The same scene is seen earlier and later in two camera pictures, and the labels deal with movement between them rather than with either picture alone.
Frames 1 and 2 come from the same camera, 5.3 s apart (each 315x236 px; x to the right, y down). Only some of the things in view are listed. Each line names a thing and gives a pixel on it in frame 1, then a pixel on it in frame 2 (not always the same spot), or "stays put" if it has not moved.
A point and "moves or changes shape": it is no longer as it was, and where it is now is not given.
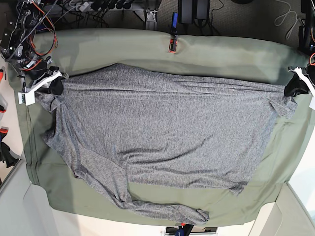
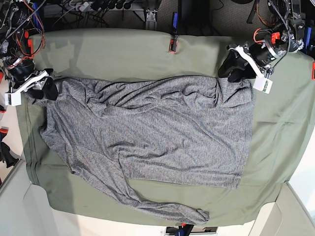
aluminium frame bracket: [151, 23] stays put
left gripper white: [28, 97] -> [14, 99]
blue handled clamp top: [173, 43] stays put
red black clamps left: [1, 74] stays put
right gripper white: [304, 83] -> [261, 83]
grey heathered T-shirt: [133, 123] moves or changes shape
